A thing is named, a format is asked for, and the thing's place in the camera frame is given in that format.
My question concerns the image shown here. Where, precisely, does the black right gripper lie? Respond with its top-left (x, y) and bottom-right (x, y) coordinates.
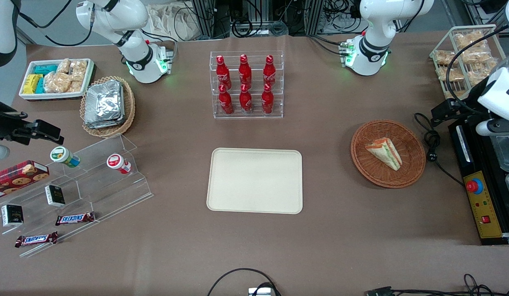
top-left (0, 98), bottom-right (65, 145)

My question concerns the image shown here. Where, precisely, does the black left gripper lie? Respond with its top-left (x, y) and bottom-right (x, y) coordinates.
top-left (430, 81), bottom-right (492, 126)

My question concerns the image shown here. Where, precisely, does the triangle sandwich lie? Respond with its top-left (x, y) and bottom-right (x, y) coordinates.
top-left (365, 137), bottom-right (403, 171)

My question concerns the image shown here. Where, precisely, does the white rectangular snack tray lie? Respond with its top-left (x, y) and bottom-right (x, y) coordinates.
top-left (19, 58), bottom-right (95, 101)

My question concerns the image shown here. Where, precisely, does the round brown wicker basket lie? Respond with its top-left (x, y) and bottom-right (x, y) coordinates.
top-left (351, 120), bottom-right (427, 189)

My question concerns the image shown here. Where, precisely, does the oval light wicker basket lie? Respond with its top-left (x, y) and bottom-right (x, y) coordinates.
top-left (80, 76), bottom-right (136, 138)

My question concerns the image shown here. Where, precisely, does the beige plastic tray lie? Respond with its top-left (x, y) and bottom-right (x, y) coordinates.
top-left (206, 148), bottom-right (303, 215)

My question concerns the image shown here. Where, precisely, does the green lid yogurt cup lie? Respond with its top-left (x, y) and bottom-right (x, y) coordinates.
top-left (50, 146), bottom-right (81, 168)

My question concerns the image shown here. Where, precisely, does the yellow snack pack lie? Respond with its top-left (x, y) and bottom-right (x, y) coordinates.
top-left (23, 74), bottom-right (43, 94)

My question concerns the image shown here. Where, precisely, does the red cookie box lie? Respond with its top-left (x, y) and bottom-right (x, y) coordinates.
top-left (0, 160), bottom-right (50, 201)

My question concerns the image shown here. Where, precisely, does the silver foil packet stack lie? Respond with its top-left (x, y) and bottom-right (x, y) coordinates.
top-left (84, 80), bottom-right (125, 129)

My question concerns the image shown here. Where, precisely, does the small black box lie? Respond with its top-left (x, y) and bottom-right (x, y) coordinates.
top-left (1, 204), bottom-right (24, 227)
top-left (45, 185), bottom-right (66, 207)

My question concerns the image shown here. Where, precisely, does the large clear plastic container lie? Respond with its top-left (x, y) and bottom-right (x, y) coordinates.
top-left (491, 134), bottom-right (509, 172)

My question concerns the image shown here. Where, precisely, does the red lid yogurt cup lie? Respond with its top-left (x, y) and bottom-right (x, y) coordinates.
top-left (106, 153), bottom-right (132, 174)

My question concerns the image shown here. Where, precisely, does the clear acrylic stepped display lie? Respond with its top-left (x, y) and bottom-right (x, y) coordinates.
top-left (0, 134), bottom-right (153, 258)

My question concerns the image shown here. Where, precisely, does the brown chocolate bar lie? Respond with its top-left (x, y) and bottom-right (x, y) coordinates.
top-left (15, 231), bottom-right (58, 248)
top-left (55, 212), bottom-right (95, 226)

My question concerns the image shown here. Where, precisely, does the black machine with yellow panel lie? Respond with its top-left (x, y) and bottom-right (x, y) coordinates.
top-left (449, 113), bottom-right (509, 246)

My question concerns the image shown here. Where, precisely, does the white cloth bag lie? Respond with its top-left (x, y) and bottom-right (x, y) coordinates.
top-left (148, 4), bottom-right (197, 42)

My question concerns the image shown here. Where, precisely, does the red cola bottle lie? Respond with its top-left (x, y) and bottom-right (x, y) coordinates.
top-left (239, 84), bottom-right (253, 114)
top-left (261, 83), bottom-right (274, 114)
top-left (218, 84), bottom-right (234, 115)
top-left (263, 55), bottom-right (276, 87)
top-left (215, 55), bottom-right (231, 89)
top-left (238, 54), bottom-right (252, 88)

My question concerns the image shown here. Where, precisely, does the clear acrylic bottle rack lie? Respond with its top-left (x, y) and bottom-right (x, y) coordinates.
top-left (210, 51), bottom-right (284, 119)

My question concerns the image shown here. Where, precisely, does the black power cable with plug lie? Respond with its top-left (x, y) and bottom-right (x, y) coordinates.
top-left (414, 112), bottom-right (465, 186)

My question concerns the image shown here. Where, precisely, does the white wire rack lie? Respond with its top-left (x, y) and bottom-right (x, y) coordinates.
top-left (429, 25), bottom-right (509, 100)

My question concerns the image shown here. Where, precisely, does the grey coiled cable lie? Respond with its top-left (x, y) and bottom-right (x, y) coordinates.
top-left (269, 21), bottom-right (289, 37)

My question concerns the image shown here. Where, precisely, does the black cable with connector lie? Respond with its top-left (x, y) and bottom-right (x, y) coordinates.
top-left (365, 273), bottom-right (509, 296)

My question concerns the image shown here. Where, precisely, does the black coiled cable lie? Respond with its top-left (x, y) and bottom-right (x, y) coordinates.
top-left (231, 16), bottom-right (253, 38)

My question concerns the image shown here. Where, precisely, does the black looped cable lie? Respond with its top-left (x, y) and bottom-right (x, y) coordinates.
top-left (207, 268), bottom-right (282, 296)

